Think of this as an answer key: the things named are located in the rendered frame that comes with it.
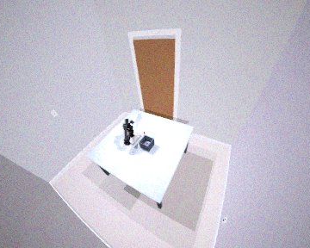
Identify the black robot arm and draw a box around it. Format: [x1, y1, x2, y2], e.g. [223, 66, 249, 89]
[122, 119, 134, 146]

